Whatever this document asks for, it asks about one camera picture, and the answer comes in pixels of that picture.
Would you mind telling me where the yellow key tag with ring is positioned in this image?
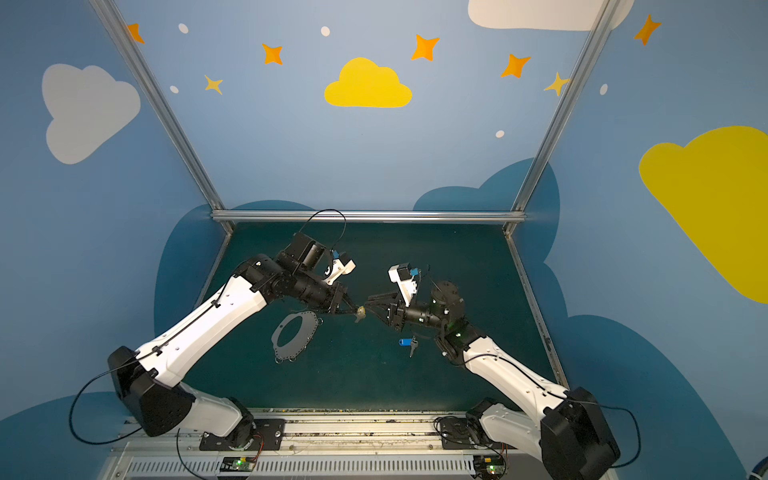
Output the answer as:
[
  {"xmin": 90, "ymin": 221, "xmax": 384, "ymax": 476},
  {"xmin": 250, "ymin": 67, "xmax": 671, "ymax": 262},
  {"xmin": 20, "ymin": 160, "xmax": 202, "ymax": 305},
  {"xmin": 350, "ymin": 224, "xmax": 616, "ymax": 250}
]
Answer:
[{"xmin": 355, "ymin": 306, "xmax": 366, "ymax": 323}]

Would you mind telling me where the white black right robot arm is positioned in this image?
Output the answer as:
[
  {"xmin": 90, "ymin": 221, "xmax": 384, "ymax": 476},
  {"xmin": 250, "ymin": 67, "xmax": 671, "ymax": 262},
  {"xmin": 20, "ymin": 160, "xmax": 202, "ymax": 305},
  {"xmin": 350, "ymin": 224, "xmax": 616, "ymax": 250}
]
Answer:
[{"xmin": 365, "ymin": 280, "xmax": 621, "ymax": 479}]

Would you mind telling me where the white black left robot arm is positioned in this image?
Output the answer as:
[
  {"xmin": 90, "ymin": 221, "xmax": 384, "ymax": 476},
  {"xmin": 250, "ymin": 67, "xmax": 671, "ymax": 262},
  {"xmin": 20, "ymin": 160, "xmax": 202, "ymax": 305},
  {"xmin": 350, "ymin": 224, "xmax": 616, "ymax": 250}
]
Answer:
[{"xmin": 108, "ymin": 233, "xmax": 357, "ymax": 449}]

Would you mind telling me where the blue key tag with key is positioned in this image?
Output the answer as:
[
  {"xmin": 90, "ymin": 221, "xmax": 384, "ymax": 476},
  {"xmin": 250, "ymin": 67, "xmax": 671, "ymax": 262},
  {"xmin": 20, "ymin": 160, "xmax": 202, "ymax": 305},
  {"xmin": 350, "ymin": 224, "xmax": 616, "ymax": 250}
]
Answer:
[{"xmin": 399, "ymin": 337, "xmax": 419, "ymax": 358}]

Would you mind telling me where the green table mat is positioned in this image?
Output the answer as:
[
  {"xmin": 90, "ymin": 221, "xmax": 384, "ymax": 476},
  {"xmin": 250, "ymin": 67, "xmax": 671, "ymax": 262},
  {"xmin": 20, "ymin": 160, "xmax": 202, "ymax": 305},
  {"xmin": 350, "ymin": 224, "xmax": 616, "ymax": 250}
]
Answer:
[{"xmin": 185, "ymin": 222, "xmax": 554, "ymax": 411}]

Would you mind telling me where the right green circuit board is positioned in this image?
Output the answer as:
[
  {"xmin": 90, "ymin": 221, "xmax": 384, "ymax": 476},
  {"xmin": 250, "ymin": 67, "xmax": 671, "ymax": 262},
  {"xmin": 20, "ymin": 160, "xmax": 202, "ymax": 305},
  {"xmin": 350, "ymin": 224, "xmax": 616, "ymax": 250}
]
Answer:
[{"xmin": 473, "ymin": 455, "xmax": 507, "ymax": 480}]

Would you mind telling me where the green circuit board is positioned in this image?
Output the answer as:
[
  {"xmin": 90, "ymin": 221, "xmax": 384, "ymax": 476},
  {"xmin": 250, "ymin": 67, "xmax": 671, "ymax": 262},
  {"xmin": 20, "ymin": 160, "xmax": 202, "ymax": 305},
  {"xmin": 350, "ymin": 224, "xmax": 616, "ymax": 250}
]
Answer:
[
  {"xmin": 473, "ymin": 455, "xmax": 507, "ymax": 480},
  {"xmin": 219, "ymin": 456, "xmax": 257, "ymax": 474}
]

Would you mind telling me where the left green circuit board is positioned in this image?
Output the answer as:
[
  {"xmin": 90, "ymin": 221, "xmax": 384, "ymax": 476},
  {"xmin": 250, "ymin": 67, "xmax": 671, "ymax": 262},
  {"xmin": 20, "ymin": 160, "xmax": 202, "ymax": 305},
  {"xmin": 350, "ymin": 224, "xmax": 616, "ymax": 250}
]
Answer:
[{"xmin": 219, "ymin": 456, "xmax": 257, "ymax": 474}]

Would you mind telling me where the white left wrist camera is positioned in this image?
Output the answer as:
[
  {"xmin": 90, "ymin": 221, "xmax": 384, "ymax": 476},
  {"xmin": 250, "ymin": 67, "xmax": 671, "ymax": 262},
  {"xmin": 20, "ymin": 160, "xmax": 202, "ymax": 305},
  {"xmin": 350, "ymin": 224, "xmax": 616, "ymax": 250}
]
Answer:
[{"xmin": 324, "ymin": 250, "xmax": 356, "ymax": 286}]

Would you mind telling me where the grey ring-shaped metal plate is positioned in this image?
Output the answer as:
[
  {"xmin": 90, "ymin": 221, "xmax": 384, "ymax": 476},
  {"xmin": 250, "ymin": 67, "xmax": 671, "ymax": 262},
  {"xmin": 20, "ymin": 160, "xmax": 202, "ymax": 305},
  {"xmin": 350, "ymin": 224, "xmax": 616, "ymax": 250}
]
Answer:
[{"xmin": 271, "ymin": 311, "xmax": 323, "ymax": 364}]

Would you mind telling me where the aluminium frame back rail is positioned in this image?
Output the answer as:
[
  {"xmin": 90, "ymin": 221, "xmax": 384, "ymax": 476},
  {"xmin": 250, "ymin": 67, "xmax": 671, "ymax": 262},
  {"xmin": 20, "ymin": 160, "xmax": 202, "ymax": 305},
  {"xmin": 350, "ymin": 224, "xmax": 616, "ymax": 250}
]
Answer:
[{"xmin": 211, "ymin": 210, "xmax": 526, "ymax": 224}]

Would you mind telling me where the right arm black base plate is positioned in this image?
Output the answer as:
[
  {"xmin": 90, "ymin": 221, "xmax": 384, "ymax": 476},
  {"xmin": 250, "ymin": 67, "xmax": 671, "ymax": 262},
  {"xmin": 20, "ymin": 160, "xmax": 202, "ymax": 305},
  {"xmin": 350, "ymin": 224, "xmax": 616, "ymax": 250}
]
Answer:
[{"xmin": 433, "ymin": 415, "xmax": 506, "ymax": 451}]

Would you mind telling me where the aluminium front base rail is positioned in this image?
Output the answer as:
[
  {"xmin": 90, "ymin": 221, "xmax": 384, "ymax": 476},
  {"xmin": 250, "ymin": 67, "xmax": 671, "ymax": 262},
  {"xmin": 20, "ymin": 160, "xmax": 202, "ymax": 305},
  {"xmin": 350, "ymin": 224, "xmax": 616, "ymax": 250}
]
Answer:
[{"xmin": 98, "ymin": 410, "xmax": 548, "ymax": 479}]

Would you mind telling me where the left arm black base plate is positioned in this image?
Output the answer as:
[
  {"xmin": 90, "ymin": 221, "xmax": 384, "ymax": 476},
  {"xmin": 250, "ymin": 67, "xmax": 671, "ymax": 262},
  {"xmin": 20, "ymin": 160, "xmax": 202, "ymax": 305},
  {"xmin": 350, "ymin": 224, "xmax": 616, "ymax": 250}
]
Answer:
[{"xmin": 199, "ymin": 418, "xmax": 285, "ymax": 452}]

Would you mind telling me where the aluminium frame left post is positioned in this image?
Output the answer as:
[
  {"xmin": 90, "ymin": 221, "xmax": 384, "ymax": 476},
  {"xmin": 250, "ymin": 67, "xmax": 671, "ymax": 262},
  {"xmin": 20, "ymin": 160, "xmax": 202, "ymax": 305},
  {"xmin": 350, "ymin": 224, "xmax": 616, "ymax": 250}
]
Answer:
[{"xmin": 89, "ymin": 0, "xmax": 225, "ymax": 213}]

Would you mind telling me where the aluminium frame post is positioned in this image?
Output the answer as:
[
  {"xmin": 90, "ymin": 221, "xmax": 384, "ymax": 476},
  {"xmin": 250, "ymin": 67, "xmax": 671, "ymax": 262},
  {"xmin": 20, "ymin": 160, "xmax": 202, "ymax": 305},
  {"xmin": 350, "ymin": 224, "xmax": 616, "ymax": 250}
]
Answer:
[
  {"xmin": 503, "ymin": 0, "xmax": 625, "ymax": 240},
  {"xmin": 89, "ymin": 0, "xmax": 225, "ymax": 213}
]

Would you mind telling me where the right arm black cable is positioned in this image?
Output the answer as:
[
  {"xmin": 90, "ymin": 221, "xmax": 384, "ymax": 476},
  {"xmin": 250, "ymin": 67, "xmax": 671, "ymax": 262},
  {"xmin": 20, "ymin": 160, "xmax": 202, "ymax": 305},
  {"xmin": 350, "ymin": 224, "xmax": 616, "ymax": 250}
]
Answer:
[{"xmin": 461, "ymin": 350, "xmax": 642, "ymax": 469}]

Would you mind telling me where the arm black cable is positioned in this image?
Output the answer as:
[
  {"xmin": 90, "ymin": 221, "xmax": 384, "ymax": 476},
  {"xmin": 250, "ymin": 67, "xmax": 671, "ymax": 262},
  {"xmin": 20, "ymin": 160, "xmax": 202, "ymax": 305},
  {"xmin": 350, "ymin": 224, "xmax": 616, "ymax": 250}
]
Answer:
[
  {"xmin": 67, "ymin": 365, "xmax": 199, "ymax": 480},
  {"xmin": 461, "ymin": 350, "xmax": 642, "ymax": 469}
]

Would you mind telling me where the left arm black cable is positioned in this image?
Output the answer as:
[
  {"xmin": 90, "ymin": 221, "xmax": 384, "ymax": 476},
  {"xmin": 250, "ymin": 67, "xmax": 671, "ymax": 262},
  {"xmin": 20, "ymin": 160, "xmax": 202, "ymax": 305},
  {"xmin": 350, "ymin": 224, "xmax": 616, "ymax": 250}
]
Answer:
[{"xmin": 67, "ymin": 365, "xmax": 199, "ymax": 480}]

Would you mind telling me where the aluminium frame right post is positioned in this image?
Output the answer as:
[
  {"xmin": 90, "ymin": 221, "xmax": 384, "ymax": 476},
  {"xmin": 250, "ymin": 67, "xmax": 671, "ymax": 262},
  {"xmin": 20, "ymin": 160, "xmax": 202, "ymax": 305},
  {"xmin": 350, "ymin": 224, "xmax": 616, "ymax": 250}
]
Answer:
[{"xmin": 503, "ymin": 0, "xmax": 625, "ymax": 240}]

